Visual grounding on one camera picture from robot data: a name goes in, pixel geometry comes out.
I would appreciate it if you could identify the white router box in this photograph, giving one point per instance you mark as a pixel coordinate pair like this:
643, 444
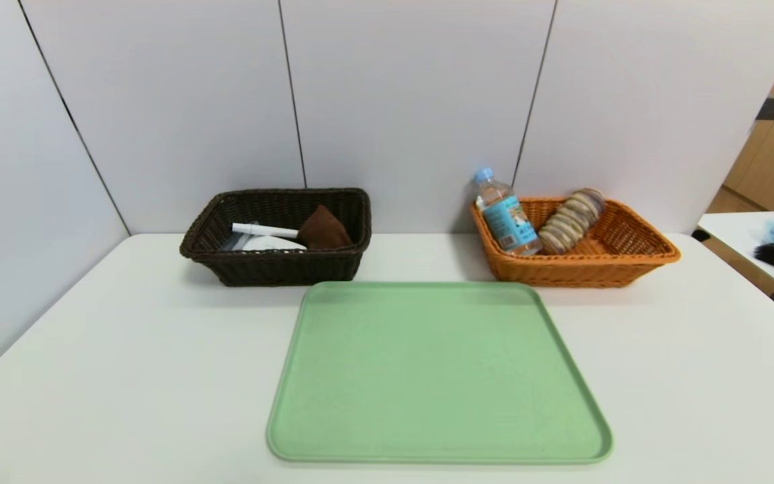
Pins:
276, 244

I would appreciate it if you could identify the dark brown wicker basket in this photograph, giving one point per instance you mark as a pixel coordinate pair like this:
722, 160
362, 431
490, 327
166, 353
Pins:
279, 265

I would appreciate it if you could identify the clear plastic case with barcode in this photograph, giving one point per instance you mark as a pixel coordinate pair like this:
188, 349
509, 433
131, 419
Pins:
236, 243

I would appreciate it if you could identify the white marker pen black cap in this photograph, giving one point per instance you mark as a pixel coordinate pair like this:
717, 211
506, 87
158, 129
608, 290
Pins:
263, 230

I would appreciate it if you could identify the water bottle blue label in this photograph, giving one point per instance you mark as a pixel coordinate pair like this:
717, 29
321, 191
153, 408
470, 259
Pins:
508, 215

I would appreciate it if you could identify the white side table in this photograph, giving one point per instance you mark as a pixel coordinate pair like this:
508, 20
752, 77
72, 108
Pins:
736, 235

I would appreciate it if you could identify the orange wicker basket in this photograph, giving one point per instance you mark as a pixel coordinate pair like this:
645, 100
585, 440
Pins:
602, 269

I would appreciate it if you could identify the brown towel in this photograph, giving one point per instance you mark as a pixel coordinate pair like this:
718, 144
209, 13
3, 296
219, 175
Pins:
323, 230

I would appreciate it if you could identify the sliced bread loaf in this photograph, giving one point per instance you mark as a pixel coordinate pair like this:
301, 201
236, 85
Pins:
572, 220

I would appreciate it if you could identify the light green plastic tray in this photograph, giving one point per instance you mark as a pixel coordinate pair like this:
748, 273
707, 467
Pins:
441, 376

